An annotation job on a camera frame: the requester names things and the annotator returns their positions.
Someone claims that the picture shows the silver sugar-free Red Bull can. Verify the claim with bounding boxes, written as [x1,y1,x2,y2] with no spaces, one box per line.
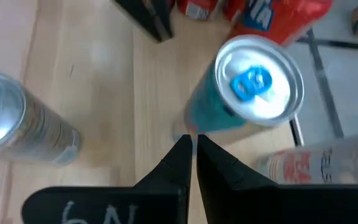
[171,34,305,146]

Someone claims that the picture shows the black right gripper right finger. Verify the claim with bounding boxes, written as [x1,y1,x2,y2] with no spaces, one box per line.
[197,134,358,224]

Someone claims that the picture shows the orange Fanta can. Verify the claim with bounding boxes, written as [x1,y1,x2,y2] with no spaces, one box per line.
[225,0,335,47]

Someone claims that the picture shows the blue silver Red Bull can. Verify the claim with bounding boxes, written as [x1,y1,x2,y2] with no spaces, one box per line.
[0,70,82,167]

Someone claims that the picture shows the white Celsius can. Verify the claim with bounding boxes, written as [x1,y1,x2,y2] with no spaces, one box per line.
[253,130,358,187]

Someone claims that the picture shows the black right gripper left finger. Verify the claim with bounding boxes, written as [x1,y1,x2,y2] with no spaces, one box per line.
[22,134,193,224]

